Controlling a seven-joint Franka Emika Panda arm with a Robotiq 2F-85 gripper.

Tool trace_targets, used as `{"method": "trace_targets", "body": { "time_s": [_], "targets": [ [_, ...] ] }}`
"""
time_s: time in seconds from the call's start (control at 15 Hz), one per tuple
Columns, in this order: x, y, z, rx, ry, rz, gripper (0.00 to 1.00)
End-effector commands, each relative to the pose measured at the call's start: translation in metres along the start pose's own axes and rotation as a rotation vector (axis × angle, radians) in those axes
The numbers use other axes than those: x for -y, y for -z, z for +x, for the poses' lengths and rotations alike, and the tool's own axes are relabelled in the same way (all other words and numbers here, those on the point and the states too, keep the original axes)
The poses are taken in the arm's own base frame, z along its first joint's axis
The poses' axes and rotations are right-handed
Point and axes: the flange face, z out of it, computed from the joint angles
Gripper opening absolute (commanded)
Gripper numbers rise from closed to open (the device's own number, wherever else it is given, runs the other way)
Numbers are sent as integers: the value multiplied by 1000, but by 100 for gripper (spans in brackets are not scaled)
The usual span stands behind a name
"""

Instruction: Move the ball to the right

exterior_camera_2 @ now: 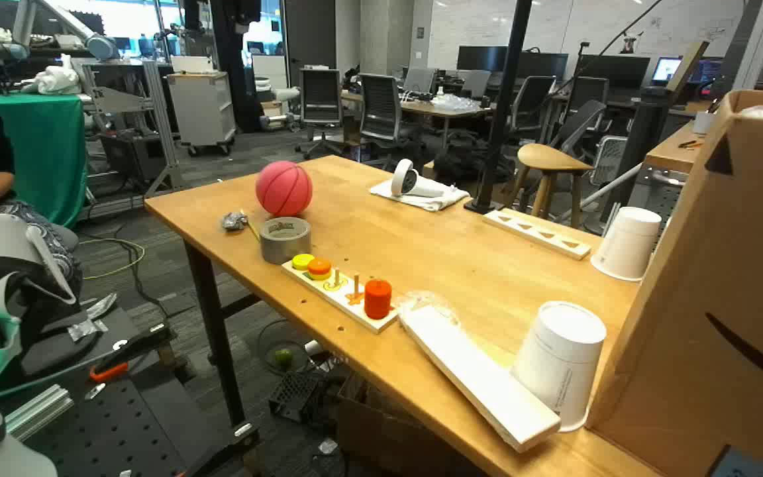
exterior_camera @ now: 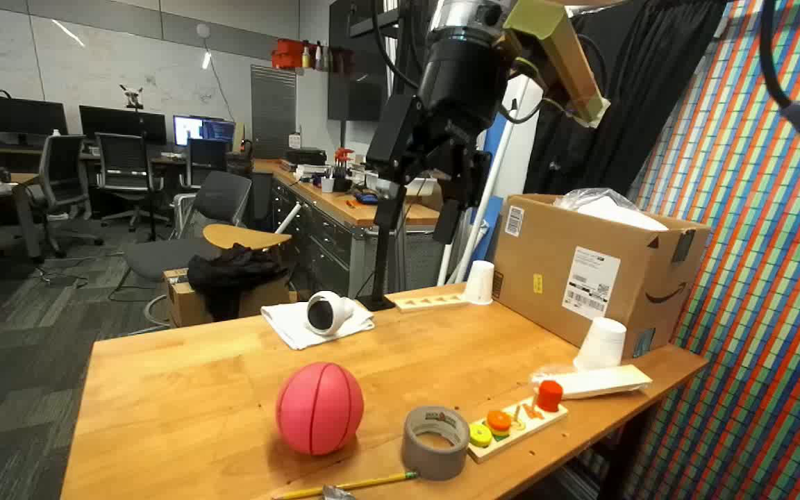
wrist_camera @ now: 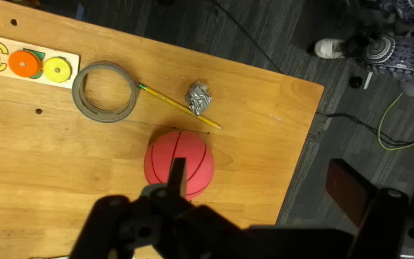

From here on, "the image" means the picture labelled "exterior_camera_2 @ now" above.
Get pink ball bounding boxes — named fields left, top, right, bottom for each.
left=254, top=161, right=313, bottom=218

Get green ball on floor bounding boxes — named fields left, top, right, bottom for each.
left=273, top=346, right=294, bottom=372

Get white cloth under controller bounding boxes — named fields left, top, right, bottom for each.
left=371, top=180, right=465, bottom=211

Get red cylinder block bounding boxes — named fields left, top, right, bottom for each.
left=363, top=278, right=391, bottom=321

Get white VR controller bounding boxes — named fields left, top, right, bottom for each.
left=391, top=160, right=444, bottom=198

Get white peg board base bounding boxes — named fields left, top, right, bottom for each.
left=282, top=262, right=396, bottom=331

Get black vertical pole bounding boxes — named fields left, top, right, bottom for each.
left=469, top=0, right=531, bottom=215

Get grey office chair right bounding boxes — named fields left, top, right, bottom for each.
left=359, top=75, right=400, bottom=161

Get grey office chair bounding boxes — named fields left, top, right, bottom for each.
left=359, top=75, right=400, bottom=161
left=300, top=66, right=342, bottom=160

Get white shape sorter board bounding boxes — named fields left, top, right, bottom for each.
left=485, top=209, right=591, bottom=260

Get small grey crumpled object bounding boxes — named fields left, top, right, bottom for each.
left=219, top=211, right=248, bottom=233

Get grey office chair left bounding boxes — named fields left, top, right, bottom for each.
left=300, top=66, right=342, bottom=160

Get wooden stool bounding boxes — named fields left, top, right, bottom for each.
left=506, top=142, right=587, bottom=227

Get long white flat board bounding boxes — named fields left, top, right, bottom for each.
left=400, top=301, right=559, bottom=452

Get white paper cup near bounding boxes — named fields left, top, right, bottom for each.
left=513, top=301, right=607, bottom=433

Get white paper cup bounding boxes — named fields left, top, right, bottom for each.
left=513, top=301, right=607, bottom=433
left=591, top=206, right=661, bottom=282

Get white rolling cabinet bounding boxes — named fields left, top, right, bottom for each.
left=167, top=72, right=235, bottom=156

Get white paper cup far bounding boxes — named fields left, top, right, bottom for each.
left=591, top=206, right=661, bottom=282

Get green cloth covered table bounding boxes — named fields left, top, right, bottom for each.
left=0, top=92, right=88, bottom=225

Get large cardboard box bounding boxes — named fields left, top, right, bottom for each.
left=591, top=89, right=763, bottom=477

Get white VR headset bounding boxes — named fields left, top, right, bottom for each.
left=0, top=215, right=77, bottom=372

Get orange ring block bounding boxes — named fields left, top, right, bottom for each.
left=307, top=260, right=330, bottom=282

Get yellow ring block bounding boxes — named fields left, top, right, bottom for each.
left=292, top=254, right=315, bottom=270

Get grey duct tape roll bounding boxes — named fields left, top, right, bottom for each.
left=258, top=218, right=310, bottom=266

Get black table leg frame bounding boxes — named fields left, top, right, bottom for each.
left=184, top=244, right=256, bottom=445

